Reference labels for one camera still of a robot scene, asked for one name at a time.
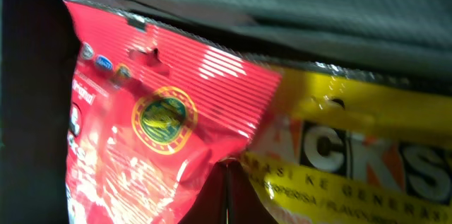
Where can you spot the red Hacks candy bag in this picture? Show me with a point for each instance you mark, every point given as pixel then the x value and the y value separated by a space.
pixel 152 111

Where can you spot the dark green box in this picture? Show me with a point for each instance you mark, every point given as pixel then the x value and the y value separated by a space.
pixel 408 40

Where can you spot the yellow Hacks candy bag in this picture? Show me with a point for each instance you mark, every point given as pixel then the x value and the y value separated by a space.
pixel 338 148

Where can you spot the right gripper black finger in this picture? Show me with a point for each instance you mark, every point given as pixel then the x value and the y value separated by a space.
pixel 227 197

